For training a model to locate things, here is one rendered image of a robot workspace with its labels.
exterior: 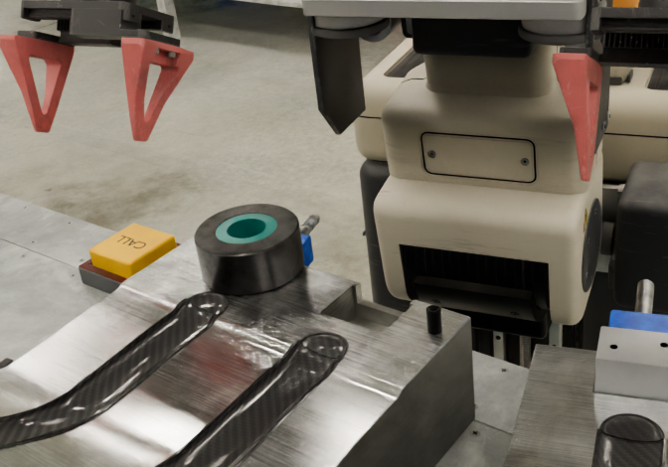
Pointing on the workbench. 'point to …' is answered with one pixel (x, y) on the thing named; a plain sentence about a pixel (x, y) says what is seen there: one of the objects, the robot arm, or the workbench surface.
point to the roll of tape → (250, 248)
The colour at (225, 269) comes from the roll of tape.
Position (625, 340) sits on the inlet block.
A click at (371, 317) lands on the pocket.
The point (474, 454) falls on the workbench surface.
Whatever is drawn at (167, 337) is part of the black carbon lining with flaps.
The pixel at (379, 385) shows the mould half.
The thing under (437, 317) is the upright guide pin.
